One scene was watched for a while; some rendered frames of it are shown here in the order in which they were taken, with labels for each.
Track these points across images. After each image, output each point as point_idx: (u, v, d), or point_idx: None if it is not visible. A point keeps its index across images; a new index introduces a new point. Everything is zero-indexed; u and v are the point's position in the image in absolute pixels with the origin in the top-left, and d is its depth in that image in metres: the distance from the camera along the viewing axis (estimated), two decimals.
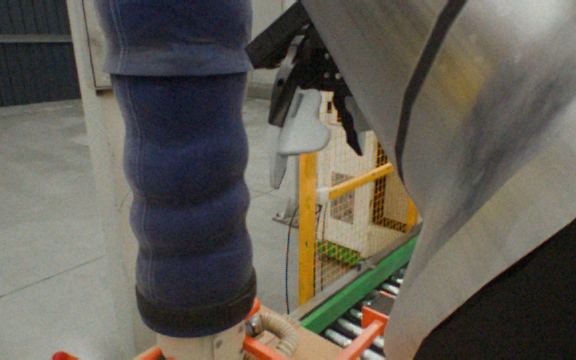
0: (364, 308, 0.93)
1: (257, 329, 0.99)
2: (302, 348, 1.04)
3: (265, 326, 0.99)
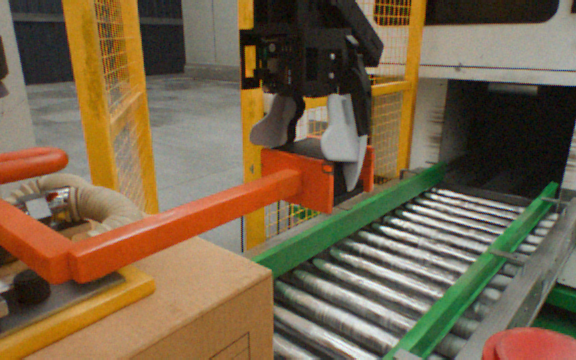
0: (264, 150, 0.44)
1: (64, 212, 0.50)
2: (165, 257, 0.54)
3: (82, 207, 0.51)
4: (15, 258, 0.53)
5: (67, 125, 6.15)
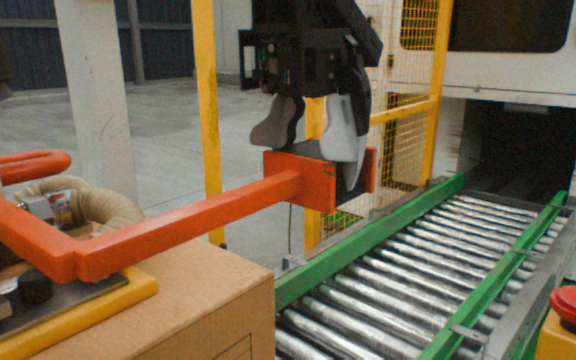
0: (266, 151, 0.44)
1: (67, 213, 0.50)
2: (167, 259, 0.55)
3: (85, 208, 0.51)
4: (17, 260, 0.54)
5: None
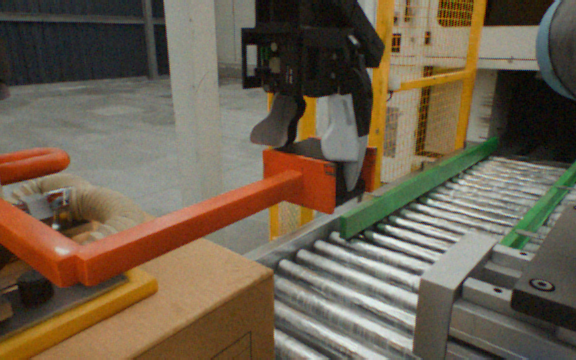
0: (266, 151, 0.44)
1: (66, 212, 0.50)
2: (167, 257, 0.55)
3: (84, 207, 0.51)
4: (16, 258, 0.54)
5: (117, 118, 6.66)
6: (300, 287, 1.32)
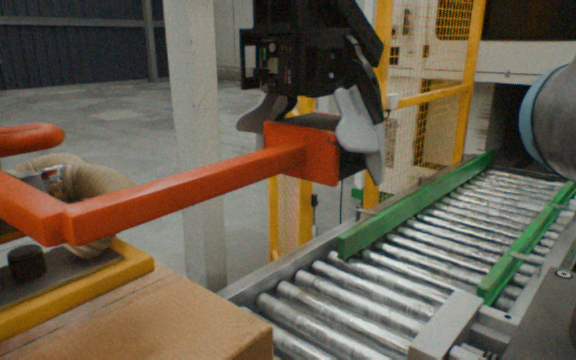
0: (267, 123, 0.42)
1: (60, 190, 0.49)
2: (171, 311, 0.58)
3: (79, 185, 0.49)
4: (10, 239, 0.52)
5: (117, 123, 6.69)
6: (299, 309, 1.35)
